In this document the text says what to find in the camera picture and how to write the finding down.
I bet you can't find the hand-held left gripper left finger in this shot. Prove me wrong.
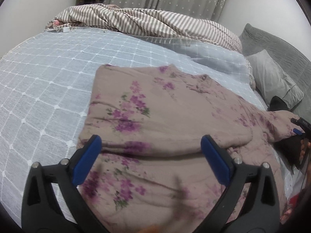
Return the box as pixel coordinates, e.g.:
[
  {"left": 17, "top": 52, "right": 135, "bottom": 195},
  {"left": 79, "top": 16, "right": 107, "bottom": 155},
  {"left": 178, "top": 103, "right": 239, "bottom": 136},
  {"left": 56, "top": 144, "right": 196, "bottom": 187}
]
[{"left": 21, "top": 135, "right": 107, "bottom": 233}]

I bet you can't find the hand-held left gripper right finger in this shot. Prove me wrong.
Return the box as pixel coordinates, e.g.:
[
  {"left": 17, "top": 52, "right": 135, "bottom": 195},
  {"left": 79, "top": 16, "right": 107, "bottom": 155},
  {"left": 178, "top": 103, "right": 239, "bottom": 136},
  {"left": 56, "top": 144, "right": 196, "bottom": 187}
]
[{"left": 201, "top": 134, "right": 287, "bottom": 233}]

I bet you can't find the floral padded jacket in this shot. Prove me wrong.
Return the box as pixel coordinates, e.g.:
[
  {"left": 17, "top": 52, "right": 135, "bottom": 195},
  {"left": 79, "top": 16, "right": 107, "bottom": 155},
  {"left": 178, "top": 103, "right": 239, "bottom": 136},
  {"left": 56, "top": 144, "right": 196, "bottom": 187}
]
[{"left": 76, "top": 64, "right": 302, "bottom": 233}]

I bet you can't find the person's right hand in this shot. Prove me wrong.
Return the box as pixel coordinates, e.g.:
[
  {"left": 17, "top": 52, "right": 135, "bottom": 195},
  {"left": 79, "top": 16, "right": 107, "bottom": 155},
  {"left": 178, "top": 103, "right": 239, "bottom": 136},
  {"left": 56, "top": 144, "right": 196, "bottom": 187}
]
[{"left": 300, "top": 141, "right": 311, "bottom": 161}]

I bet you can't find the black pillow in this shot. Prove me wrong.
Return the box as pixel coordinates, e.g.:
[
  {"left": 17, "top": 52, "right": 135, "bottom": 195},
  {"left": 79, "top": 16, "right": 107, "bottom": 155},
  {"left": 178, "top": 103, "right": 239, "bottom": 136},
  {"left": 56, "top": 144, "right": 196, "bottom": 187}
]
[{"left": 268, "top": 96, "right": 305, "bottom": 175}]

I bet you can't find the red cloth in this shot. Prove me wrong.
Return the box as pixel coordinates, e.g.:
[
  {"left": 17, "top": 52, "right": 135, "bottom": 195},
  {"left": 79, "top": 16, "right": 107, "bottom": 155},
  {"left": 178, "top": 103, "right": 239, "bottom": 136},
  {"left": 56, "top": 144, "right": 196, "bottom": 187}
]
[{"left": 288, "top": 191, "right": 305, "bottom": 207}]

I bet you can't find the grey pillow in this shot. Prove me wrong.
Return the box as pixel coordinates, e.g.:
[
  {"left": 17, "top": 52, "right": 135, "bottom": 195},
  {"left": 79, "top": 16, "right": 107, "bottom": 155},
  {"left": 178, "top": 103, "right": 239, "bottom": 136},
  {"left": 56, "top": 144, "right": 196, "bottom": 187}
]
[{"left": 245, "top": 49, "right": 304, "bottom": 110}]

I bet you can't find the grey quilted headboard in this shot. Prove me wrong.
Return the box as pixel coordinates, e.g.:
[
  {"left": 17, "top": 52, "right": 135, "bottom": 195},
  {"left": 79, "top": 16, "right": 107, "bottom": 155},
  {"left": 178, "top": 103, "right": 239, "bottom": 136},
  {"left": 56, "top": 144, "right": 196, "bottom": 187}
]
[{"left": 239, "top": 23, "right": 311, "bottom": 124}]

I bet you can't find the blue checked bedspread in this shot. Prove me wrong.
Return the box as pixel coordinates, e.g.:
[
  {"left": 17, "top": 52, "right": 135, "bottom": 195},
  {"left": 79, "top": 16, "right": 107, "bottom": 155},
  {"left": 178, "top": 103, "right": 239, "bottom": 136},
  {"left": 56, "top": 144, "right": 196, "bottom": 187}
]
[{"left": 0, "top": 25, "right": 299, "bottom": 233}]

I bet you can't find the striped duvet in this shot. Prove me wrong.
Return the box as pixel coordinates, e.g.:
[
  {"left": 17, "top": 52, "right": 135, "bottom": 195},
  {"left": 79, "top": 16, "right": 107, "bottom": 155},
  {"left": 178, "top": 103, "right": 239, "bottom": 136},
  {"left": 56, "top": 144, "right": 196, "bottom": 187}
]
[{"left": 45, "top": 3, "right": 243, "bottom": 54}]

